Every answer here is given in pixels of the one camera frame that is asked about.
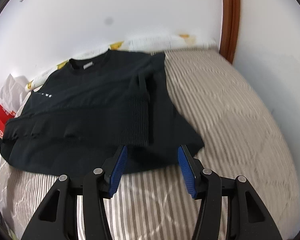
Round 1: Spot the striped grey white quilt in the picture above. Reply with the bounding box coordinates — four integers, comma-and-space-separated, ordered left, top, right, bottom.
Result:
0, 47, 300, 240

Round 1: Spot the white Miniso plastic bag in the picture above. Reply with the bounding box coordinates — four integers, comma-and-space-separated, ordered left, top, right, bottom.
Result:
0, 74, 28, 115

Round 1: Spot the black long-sleeve sweatshirt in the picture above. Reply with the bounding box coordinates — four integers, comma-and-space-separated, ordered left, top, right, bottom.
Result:
0, 50, 204, 177

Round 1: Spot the brown wooden door frame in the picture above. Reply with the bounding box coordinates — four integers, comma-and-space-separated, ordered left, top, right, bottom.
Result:
219, 0, 241, 64

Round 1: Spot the floral plastic rolled mat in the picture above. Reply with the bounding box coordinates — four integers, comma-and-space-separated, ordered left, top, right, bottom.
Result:
25, 33, 218, 93

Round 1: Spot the red paper shopping bag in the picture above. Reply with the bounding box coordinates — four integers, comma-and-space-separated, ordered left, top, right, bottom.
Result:
0, 105, 16, 137

